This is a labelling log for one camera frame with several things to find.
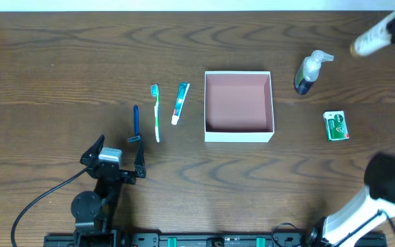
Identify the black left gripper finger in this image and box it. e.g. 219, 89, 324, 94
80, 134, 105, 166
134, 136, 146, 178

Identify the white cream shampoo tube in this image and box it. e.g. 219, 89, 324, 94
350, 11, 395, 57

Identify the clear pump soap bottle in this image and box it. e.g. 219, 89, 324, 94
294, 50, 334, 95

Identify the green Dettol soap bar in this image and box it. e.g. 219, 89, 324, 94
323, 110, 350, 142

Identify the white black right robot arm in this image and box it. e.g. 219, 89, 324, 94
303, 11, 395, 247

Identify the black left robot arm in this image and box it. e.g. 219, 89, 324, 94
71, 135, 146, 235

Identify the blue disposable razor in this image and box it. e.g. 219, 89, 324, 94
128, 105, 141, 143

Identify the green white toothbrush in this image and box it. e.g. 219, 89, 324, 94
151, 84, 160, 143

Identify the teal toothpaste tube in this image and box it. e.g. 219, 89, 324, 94
171, 82, 190, 126

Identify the white box pink interior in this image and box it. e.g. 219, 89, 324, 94
204, 71, 275, 143

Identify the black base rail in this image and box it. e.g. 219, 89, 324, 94
43, 231, 387, 247

